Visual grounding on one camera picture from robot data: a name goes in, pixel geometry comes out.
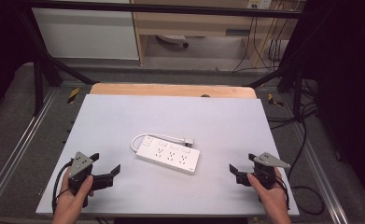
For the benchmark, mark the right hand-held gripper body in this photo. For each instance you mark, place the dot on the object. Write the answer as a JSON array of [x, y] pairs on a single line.
[[265, 171]]

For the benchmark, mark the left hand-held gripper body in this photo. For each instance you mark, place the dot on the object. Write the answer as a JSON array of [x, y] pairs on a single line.
[[80, 163]]

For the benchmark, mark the person's right hand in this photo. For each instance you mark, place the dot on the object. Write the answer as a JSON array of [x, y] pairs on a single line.
[[273, 202]]

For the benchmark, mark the person's left hand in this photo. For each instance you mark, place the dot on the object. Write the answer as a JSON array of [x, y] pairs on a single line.
[[69, 202]]

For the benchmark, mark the yellow black tape marker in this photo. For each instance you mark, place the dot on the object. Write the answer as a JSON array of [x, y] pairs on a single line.
[[73, 95], [274, 100]]

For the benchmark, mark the white power plug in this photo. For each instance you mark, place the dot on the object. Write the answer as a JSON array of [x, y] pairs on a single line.
[[189, 142]]

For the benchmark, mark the white power strip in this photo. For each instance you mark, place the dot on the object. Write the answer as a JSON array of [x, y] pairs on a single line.
[[171, 155]]

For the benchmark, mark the wooden board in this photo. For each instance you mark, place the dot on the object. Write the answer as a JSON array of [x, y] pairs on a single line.
[[171, 90]]

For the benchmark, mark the white cabinet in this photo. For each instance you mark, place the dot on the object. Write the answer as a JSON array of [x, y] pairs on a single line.
[[83, 34]]

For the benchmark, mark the black curtain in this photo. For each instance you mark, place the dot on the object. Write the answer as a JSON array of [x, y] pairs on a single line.
[[2, 46], [348, 77]]

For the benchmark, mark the white device under desk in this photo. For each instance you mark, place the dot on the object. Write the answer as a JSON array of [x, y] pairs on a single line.
[[171, 39]]

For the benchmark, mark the light wooden desk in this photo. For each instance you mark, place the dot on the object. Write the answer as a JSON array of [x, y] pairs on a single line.
[[195, 23]]

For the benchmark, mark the aluminium floor rail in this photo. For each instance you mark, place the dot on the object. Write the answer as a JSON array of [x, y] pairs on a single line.
[[21, 143], [320, 174]]

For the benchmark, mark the white wall socket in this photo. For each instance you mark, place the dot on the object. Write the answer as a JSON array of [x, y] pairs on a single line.
[[259, 3]]

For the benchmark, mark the black metal frame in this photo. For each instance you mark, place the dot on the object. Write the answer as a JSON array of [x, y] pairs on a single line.
[[158, 9]]

